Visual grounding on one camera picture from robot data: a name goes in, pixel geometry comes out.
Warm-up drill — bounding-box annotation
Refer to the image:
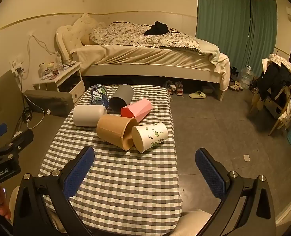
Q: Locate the grey plastic cup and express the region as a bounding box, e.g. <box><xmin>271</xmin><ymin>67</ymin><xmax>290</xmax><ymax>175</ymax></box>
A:
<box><xmin>109</xmin><ymin>85</ymin><xmax>134</xmax><ymax>113</ymax></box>

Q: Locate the white plain cup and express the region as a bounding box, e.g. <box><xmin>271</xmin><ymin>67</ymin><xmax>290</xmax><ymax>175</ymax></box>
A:
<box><xmin>73</xmin><ymin>105</ymin><xmax>107</xmax><ymax>127</ymax></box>

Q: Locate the brown cardboard cup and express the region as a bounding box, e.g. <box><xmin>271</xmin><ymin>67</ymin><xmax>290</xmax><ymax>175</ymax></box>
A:
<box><xmin>97</xmin><ymin>114</ymin><xmax>138</xmax><ymax>151</ymax></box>

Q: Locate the white cup green leaf print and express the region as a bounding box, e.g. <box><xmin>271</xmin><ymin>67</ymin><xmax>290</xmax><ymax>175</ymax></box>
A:
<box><xmin>132</xmin><ymin>123</ymin><xmax>169</xmax><ymax>153</ymax></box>

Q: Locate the pink faceted cup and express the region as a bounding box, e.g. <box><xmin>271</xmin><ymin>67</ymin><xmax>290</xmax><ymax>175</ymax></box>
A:
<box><xmin>121</xmin><ymin>99</ymin><xmax>153</xmax><ymax>123</ymax></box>

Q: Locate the small white paper on floor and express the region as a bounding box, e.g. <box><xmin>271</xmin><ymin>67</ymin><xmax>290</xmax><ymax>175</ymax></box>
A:
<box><xmin>243</xmin><ymin>155</ymin><xmax>250</xmax><ymax>162</ymax></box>

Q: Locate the white bedside table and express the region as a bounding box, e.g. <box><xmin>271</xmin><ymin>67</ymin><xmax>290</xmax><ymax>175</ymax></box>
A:
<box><xmin>33</xmin><ymin>62</ymin><xmax>85</xmax><ymax>104</ymax></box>

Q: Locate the clear bottle on nightstand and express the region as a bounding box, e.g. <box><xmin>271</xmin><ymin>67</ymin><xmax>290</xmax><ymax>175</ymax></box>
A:
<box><xmin>55</xmin><ymin>51</ymin><xmax>63</xmax><ymax>71</ymax></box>

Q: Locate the blue green drink can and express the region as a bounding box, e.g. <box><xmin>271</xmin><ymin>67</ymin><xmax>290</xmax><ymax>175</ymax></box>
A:
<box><xmin>90</xmin><ymin>84</ymin><xmax>109</xmax><ymax>109</ymax></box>

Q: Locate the grey white checkered tablecloth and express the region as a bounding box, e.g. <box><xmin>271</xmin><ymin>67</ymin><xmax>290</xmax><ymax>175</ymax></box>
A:
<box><xmin>39</xmin><ymin>85</ymin><xmax>182</xmax><ymax>235</ymax></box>

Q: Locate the wooden chair with clothes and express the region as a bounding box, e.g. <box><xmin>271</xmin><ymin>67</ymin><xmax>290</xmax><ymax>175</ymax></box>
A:
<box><xmin>250</xmin><ymin>53</ymin><xmax>291</xmax><ymax>132</ymax></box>

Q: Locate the green slipper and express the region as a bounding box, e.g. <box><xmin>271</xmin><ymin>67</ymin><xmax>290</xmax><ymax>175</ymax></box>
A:
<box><xmin>189</xmin><ymin>91</ymin><xmax>207</xmax><ymax>99</ymax></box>

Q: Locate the large clear water bottle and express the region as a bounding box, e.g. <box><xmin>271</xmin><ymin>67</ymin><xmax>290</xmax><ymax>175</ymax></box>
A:
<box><xmin>239</xmin><ymin>65</ymin><xmax>254</xmax><ymax>89</ymax></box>

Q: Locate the pair of sneakers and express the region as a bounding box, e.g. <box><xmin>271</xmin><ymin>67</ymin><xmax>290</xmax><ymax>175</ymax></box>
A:
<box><xmin>164</xmin><ymin>80</ymin><xmax>183</xmax><ymax>96</ymax></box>

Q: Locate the cream bed with headboard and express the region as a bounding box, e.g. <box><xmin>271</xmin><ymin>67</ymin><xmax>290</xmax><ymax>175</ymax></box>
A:
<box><xmin>55</xmin><ymin>13</ymin><xmax>231</xmax><ymax>100</ymax></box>

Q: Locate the patterned floral duvet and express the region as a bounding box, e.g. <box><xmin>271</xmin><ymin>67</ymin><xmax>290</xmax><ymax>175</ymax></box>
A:
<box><xmin>89</xmin><ymin>21</ymin><xmax>200</xmax><ymax>52</ymax></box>

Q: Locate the green curtain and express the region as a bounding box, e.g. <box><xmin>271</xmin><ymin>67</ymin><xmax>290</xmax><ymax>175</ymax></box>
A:
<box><xmin>196</xmin><ymin>0</ymin><xmax>277</xmax><ymax>77</ymax></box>

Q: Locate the black clothing on bed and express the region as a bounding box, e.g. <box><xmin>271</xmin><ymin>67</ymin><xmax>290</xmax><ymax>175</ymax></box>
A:
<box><xmin>144</xmin><ymin>21</ymin><xmax>169</xmax><ymax>36</ymax></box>

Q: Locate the white charging cable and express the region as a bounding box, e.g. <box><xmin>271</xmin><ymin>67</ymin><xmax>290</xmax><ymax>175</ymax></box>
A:
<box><xmin>14</xmin><ymin>31</ymin><xmax>60</xmax><ymax>130</ymax></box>

